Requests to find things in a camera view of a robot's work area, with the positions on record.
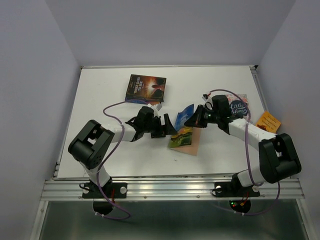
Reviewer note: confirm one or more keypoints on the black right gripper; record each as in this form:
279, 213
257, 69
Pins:
195, 120

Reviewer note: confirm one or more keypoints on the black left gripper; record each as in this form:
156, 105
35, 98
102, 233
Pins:
162, 131

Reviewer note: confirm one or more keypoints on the Animal Farm book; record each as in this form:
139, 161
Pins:
187, 138

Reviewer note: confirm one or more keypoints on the Little Women book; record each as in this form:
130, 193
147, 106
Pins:
237, 107

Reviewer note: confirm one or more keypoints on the Three Days to See book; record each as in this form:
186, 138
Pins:
146, 88

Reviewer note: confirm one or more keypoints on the blue sunset cover book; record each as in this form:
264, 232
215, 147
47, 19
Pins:
136, 101

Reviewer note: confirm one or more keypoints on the orange yellow book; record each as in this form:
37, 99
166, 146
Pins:
268, 122

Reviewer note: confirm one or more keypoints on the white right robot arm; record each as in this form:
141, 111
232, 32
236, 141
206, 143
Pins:
278, 158

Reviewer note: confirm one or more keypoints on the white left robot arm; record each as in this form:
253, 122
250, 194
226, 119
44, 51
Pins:
91, 144

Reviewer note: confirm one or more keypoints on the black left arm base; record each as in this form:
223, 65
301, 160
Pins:
113, 190

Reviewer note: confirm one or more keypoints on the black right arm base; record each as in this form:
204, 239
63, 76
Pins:
233, 189

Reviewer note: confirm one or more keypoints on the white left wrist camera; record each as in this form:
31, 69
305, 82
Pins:
155, 107

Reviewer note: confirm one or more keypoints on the aluminium front rail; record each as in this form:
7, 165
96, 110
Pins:
168, 189

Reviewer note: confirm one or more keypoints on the aluminium rail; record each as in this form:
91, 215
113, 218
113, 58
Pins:
168, 189
280, 88

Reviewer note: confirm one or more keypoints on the aluminium right side rail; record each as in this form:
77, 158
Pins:
280, 88

